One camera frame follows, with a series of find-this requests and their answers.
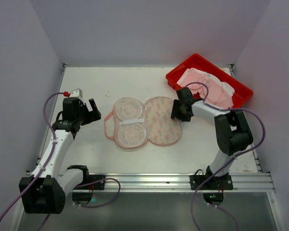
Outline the pink bra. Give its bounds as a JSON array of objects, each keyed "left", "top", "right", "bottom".
[{"left": 181, "top": 70, "right": 234, "bottom": 108}]

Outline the floral fabric laundry bag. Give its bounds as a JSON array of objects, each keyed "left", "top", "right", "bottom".
[{"left": 104, "top": 97, "right": 182, "bottom": 149}]

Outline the white bra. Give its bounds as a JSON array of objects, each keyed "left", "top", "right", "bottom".
[{"left": 177, "top": 68, "right": 235, "bottom": 96}]

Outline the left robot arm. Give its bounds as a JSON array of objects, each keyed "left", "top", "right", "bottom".
[{"left": 19, "top": 97, "right": 101, "bottom": 214}]

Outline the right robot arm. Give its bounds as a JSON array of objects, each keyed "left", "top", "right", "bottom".
[{"left": 171, "top": 88, "right": 253, "bottom": 190}]

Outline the red plastic tray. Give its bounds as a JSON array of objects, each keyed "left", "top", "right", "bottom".
[{"left": 166, "top": 54, "right": 253, "bottom": 108}]

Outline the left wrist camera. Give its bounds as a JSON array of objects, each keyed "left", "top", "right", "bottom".
[{"left": 70, "top": 89, "right": 83, "bottom": 98}]

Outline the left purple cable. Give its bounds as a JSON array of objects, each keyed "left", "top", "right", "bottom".
[{"left": 0, "top": 90, "right": 121, "bottom": 231}]

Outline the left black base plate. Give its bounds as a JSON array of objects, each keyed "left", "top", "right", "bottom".
[{"left": 86, "top": 175, "right": 105, "bottom": 191}]

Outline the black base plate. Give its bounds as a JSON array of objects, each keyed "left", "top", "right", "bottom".
[
  {"left": 86, "top": 175, "right": 105, "bottom": 191},
  {"left": 189, "top": 167, "right": 234, "bottom": 191}
]

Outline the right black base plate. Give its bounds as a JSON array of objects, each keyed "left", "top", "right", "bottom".
[{"left": 189, "top": 167, "right": 234, "bottom": 191}]

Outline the aluminium front rail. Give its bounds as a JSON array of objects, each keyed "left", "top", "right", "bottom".
[{"left": 100, "top": 173, "right": 275, "bottom": 193}]

